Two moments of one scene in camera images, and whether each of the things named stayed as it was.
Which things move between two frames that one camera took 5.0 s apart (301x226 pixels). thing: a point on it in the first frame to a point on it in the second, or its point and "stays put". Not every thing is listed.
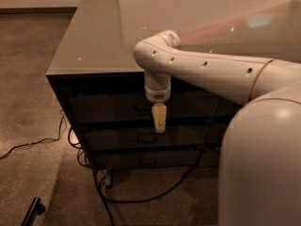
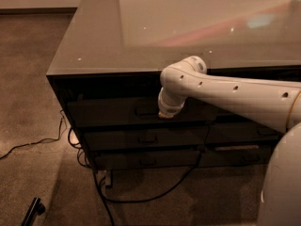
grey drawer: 146,137 stays put
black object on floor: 36,207 stays put
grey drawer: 130,159 stays put
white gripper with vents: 157,95 to 169,107
